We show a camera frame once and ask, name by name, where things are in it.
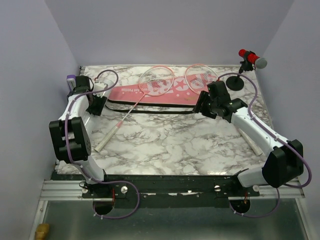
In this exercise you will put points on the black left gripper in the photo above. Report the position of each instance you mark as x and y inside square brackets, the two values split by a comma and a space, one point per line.
[98, 109]

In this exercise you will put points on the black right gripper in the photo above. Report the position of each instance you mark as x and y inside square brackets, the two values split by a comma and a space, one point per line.
[203, 97]

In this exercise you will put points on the pink badminton racket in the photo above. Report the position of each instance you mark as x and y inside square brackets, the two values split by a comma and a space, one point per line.
[197, 76]
[154, 82]

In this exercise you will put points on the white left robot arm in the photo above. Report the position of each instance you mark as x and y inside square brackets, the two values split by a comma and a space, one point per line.
[70, 138]

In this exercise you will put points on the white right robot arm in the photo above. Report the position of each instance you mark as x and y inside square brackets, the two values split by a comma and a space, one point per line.
[283, 162]

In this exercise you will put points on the purple metronome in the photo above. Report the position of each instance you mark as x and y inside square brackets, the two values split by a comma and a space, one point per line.
[71, 81]

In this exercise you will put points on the black microphone stand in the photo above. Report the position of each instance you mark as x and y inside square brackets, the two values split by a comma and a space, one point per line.
[235, 83]

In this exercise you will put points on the red grey microphone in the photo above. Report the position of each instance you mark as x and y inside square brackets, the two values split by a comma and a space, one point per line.
[252, 58]

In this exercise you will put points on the brass fitting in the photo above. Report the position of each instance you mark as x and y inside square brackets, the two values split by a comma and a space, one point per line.
[42, 231]

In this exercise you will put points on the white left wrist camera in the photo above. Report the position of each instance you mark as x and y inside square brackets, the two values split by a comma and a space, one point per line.
[103, 88]

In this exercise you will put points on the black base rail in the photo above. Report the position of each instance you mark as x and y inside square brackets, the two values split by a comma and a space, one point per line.
[166, 191]

